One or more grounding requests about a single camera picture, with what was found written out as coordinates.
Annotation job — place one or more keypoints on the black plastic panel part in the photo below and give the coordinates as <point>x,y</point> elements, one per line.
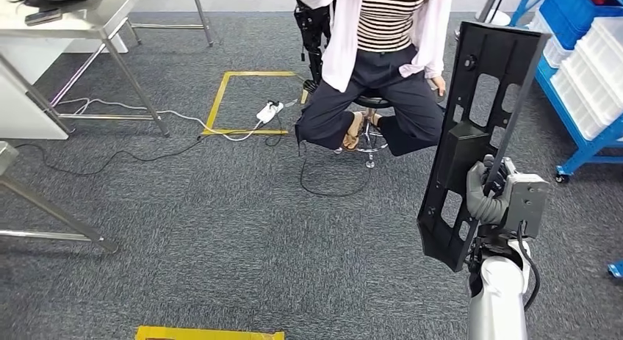
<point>462,153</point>

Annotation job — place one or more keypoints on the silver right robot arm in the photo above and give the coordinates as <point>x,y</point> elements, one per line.
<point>496,299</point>

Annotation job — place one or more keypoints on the white power strip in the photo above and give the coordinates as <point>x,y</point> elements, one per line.
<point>269,113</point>

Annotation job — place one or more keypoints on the yellow floor tape square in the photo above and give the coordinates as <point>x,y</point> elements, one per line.
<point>209,334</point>
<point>243,132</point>

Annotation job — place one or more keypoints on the person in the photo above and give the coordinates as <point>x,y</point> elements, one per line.
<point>384,104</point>

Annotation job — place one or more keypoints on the white partition panel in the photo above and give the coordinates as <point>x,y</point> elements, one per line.
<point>24,109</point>

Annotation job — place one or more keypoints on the blue plastic crate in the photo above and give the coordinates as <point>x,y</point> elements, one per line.
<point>569,16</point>

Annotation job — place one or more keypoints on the dark phone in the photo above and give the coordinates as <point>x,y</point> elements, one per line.
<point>44,16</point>

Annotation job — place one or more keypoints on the black machine frame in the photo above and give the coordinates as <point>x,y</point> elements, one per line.
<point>314,26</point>

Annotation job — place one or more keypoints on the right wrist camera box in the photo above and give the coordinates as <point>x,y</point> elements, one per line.
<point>528,201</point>

